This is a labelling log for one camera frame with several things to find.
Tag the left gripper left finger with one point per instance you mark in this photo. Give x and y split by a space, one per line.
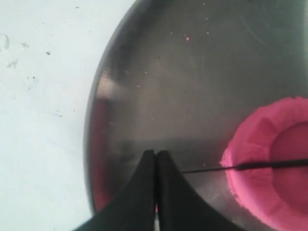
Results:
133 209

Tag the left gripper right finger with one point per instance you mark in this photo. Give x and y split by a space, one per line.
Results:
180 208

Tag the pink dough lump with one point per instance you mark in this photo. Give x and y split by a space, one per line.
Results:
262 161

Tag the black knife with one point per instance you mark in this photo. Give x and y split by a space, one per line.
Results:
255 165

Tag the round steel plate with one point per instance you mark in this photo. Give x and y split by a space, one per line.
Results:
181 75

